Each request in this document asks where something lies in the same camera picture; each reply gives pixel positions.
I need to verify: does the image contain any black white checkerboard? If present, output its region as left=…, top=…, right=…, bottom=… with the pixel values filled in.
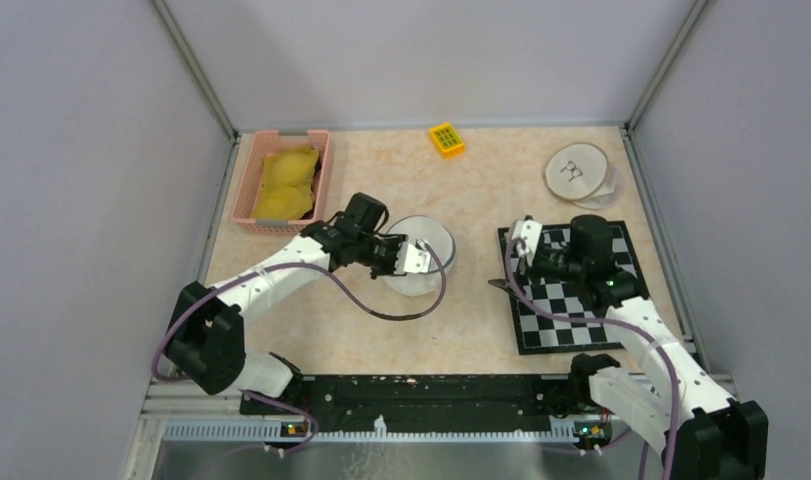
left=509, top=220, right=645, bottom=355

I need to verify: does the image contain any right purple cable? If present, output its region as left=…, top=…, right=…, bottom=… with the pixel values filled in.
left=504, top=238, right=681, bottom=480

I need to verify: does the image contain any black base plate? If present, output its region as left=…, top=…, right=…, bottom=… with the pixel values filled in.
left=239, top=374, right=635, bottom=435

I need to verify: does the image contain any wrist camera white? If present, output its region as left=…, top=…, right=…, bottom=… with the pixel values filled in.
left=508, top=216, right=543, bottom=262
left=398, top=241, right=432, bottom=274

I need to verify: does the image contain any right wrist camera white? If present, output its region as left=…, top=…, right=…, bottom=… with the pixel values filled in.
left=508, top=216, right=543, bottom=262

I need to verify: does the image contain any yellow bra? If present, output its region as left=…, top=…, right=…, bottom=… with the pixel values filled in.
left=251, top=146, right=319, bottom=221

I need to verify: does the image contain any yellow toy brick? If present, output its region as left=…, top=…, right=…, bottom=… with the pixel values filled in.
left=429, top=122, right=466, bottom=159

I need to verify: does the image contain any round translucent disc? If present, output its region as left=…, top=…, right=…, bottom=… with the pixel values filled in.
left=572, top=166, right=623, bottom=210

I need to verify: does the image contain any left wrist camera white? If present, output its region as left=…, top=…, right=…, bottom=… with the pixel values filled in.
left=398, top=241, right=432, bottom=274

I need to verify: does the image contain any aluminium front rail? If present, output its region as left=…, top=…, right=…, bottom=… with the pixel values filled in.
left=142, top=374, right=620, bottom=445

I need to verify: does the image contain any pink plastic basket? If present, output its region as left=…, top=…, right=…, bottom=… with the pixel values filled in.
left=231, top=130, right=333, bottom=234

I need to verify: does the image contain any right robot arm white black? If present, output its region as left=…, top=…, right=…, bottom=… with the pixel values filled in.
left=492, top=214, right=769, bottom=479

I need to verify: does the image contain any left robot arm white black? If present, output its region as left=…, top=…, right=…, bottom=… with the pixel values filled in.
left=160, top=193, right=408, bottom=414

